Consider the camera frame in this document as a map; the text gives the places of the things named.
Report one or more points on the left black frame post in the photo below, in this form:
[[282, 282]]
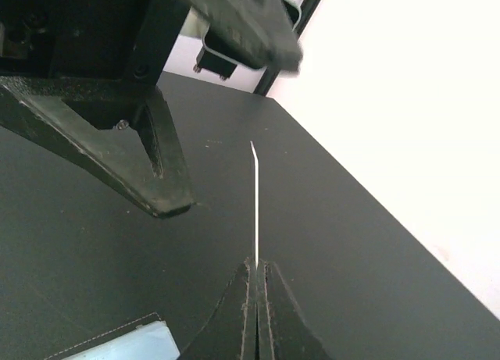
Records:
[[278, 48]]

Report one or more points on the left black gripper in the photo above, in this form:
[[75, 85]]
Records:
[[98, 39]]

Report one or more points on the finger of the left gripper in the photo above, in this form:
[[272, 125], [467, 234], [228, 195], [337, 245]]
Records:
[[246, 28], [120, 132]]

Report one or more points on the black leather card holder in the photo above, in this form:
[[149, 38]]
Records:
[[147, 337]]

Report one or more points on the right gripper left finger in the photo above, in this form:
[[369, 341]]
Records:
[[230, 332]]

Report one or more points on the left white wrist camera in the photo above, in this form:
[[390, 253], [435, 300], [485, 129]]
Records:
[[250, 51]]

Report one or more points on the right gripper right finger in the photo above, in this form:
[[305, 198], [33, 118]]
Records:
[[281, 331]]

